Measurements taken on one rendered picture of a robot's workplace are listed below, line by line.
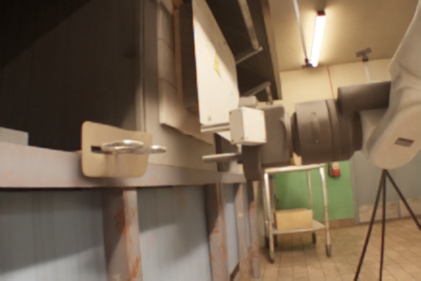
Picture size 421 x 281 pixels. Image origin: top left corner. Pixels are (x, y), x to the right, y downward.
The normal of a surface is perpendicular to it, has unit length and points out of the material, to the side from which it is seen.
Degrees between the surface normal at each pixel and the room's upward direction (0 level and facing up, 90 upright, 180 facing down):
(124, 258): 90
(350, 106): 132
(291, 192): 90
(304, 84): 90
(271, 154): 90
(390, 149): 142
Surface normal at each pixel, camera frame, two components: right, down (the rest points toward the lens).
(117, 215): -0.26, -0.15
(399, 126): -0.12, 0.69
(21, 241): 0.96, -0.12
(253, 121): 0.69, -0.17
